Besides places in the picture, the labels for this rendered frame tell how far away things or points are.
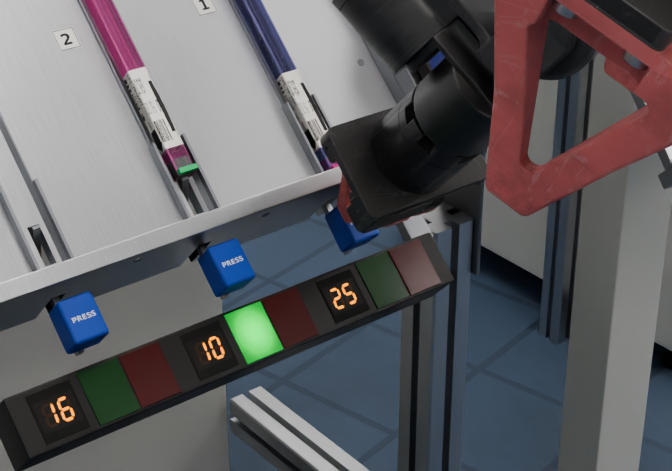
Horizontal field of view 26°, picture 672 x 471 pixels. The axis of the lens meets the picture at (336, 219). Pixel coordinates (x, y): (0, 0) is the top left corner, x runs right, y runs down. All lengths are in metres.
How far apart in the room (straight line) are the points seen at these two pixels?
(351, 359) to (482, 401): 0.21
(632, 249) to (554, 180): 1.00
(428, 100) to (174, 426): 0.68
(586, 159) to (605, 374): 1.07
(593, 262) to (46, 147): 0.63
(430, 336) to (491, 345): 1.00
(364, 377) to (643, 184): 0.83
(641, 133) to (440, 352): 0.83
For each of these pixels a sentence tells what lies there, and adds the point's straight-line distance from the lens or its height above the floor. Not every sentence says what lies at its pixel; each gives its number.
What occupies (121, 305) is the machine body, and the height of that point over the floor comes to 0.47.
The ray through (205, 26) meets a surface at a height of 0.81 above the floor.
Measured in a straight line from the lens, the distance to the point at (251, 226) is 0.99.
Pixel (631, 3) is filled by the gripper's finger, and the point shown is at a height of 1.06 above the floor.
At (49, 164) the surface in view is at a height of 0.77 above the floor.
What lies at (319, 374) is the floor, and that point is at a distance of 2.09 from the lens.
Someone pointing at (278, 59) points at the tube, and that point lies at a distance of 1.04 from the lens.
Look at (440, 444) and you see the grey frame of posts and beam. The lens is 1.24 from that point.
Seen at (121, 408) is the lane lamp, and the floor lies 0.65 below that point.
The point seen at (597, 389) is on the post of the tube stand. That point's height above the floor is 0.35.
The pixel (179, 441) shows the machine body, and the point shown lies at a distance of 1.48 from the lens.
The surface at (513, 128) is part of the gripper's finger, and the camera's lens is 0.39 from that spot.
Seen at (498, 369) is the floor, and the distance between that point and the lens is 2.12.
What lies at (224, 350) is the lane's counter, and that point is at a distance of 0.95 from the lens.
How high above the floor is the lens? 1.17
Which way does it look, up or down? 28 degrees down
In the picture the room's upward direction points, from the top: straight up
